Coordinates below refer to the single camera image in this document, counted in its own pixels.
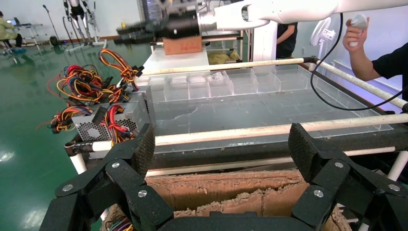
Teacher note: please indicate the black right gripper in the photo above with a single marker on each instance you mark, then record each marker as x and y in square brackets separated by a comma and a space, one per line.
[181, 25]

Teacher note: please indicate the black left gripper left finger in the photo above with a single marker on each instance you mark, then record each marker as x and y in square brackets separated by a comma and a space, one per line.
[145, 146]

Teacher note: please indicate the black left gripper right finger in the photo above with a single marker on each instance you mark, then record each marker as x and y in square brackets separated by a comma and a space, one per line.
[302, 150]

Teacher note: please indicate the white handheld controller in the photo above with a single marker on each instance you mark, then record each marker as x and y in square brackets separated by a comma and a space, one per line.
[358, 21]

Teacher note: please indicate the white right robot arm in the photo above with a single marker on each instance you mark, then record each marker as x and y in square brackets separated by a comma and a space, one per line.
[287, 11]

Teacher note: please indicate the person's bare forearm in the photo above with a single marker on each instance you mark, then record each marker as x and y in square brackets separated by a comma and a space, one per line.
[363, 65]

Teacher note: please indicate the person's bare hand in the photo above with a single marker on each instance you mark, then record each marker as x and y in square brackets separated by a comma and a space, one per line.
[350, 35]

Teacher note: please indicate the small brown cardboard box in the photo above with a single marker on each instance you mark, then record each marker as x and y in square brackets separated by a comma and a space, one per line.
[181, 46]

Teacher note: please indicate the white work table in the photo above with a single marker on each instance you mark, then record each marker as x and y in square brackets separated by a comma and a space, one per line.
[175, 60]

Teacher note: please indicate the humanoid robot on stand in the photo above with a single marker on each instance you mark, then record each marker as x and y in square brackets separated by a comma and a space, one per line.
[76, 9]

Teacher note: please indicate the clear acrylic divider tray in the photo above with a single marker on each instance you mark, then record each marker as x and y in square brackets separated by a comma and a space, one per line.
[242, 108]

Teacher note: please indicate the yellow cloth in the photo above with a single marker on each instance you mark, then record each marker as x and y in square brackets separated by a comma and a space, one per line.
[220, 58]

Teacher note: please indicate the clear plastic wrap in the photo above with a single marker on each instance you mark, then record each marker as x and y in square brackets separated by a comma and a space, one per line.
[217, 76]

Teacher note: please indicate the brown cardboard divider box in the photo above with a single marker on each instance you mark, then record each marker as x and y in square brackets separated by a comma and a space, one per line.
[223, 191]

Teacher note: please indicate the white column stand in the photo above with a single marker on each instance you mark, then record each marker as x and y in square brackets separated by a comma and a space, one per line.
[264, 44]

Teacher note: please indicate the person in black clothes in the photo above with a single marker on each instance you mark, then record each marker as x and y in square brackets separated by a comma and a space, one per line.
[285, 38]

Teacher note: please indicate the white standing fan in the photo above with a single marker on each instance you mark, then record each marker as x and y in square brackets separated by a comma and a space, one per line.
[322, 32]

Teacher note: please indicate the person in black shirt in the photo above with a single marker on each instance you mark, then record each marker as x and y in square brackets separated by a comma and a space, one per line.
[395, 60]

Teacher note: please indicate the seated person in yellow-green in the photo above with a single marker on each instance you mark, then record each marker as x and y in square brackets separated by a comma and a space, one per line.
[8, 30]

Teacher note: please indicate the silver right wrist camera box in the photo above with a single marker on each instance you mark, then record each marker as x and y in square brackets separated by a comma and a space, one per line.
[153, 9]

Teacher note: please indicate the metal frame desk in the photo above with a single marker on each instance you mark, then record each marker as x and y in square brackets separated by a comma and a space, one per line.
[30, 25]

